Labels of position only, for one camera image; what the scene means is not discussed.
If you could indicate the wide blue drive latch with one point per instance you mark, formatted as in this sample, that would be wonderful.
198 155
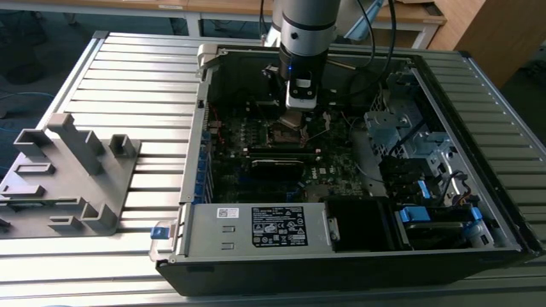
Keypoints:
414 213

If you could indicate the grey plastic parts rack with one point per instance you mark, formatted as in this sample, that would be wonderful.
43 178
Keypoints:
111 179

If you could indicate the beige case latch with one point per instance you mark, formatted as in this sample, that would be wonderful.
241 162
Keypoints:
209 52

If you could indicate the small black graphics card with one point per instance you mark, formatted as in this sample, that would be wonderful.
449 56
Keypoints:
277 172

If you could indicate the brown chipset heatsink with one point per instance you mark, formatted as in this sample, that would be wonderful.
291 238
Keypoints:
319 193

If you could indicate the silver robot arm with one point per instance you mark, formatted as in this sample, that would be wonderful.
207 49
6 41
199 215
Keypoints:
303 25

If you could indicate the black open PC case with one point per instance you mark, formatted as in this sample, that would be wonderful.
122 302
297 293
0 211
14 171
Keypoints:
298 275

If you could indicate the wooden desk white frame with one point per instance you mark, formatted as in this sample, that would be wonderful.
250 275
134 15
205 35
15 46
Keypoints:
405 16

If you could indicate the silver power supply unit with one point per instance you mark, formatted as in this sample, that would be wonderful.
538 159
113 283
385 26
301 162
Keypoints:
201 236

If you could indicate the black hard disk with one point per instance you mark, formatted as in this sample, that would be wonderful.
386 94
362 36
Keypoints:
430 235

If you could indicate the black RAM slot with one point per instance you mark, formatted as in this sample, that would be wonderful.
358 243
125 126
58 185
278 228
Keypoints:
282 156
282 150

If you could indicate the narrow blue drive clip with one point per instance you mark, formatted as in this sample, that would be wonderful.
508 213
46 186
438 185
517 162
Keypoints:
422 188

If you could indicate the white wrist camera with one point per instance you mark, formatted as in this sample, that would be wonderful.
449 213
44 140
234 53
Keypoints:
301 102

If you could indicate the silver CPU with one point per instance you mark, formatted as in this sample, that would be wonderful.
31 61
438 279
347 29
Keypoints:
291 122

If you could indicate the CPU socket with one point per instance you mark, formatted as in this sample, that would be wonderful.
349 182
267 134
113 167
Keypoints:
286 137

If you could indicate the silver metal drive cage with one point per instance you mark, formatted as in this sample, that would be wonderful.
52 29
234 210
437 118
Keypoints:
384 121

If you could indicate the tall blue drive clip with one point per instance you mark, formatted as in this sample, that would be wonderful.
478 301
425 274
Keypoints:
476 213

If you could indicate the wooden cabinet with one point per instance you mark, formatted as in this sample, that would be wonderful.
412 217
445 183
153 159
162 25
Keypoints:
490 32

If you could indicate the blue power supply latch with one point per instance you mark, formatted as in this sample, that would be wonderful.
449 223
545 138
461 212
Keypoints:
159 233

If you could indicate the green motherboard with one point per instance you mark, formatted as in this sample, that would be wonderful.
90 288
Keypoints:
337 160

